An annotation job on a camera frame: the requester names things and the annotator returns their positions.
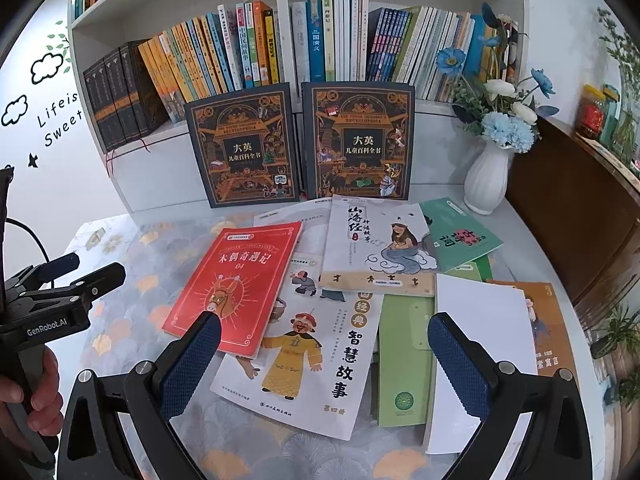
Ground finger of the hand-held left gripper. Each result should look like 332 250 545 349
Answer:
22 262 127 311
10 252 81 291

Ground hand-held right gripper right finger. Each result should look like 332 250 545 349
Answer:
426 311 593 480

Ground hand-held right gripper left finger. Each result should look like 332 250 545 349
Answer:
57 310 223 480

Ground light green book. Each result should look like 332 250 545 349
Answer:
372 294 437 428

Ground white book yellow-robed figure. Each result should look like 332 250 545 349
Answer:
210 252 386 442

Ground teal book with girl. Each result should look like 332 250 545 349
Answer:
419 197 504 273

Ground person's left hand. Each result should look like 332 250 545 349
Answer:
0 347 65 459

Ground plain white cover book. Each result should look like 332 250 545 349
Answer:
422 274 537 456

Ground orange cover book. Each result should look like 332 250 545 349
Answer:
487 280 568 377

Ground red paperback book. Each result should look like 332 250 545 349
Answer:
161 220 304 359

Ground white book cloud-seated figure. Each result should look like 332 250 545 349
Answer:
320 195 441 297

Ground dark hardcover book gold spine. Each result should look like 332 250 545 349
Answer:
82 55 113 153
119 40 171 141
102 47 132 146

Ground green potted plant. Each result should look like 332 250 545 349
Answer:
590 302 640 411

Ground white ribbed vase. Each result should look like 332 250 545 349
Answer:
464 140 516 216

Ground brown wooden cabinet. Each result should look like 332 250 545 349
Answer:
502 115 640 331

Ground dark ornate encyclopedia book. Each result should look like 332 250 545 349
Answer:
301 81 416 201
184 82 301 209

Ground artificial blue white flowers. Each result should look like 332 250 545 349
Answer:
435 2 561 153

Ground red jar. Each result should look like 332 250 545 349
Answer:
577 85 608 141

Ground green glass jar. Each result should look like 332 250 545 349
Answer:
600 85 623 148

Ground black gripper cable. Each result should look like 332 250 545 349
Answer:
0 217 43 263

